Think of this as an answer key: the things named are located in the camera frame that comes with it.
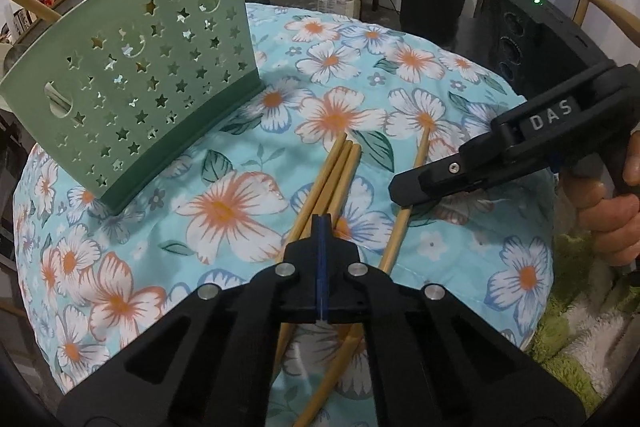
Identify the floral light blue tablecloth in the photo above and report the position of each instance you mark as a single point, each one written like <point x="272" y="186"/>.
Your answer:
<point x="240" y="207"/>

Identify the green fluffy blanket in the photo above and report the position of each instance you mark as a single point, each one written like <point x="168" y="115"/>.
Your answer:
<point x="580" y="347"/>

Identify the black speaker box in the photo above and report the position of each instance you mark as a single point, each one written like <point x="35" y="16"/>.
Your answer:
<point x="530" y="47"/>

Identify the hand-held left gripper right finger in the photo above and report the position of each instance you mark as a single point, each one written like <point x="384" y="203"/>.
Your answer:
<point x="345" y="282"/>

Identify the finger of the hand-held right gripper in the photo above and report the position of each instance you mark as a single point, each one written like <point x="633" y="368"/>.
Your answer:
<point x="450" y="177"/>

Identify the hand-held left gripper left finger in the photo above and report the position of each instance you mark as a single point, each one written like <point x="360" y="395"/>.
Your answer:
<point x="305" y="282"/>

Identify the person's right hand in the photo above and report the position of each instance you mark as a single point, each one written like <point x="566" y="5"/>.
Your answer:
<point x="615" y="227"/>

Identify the green star-perforated utensil holder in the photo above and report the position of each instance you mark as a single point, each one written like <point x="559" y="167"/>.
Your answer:
<point x="150" y="107"/>

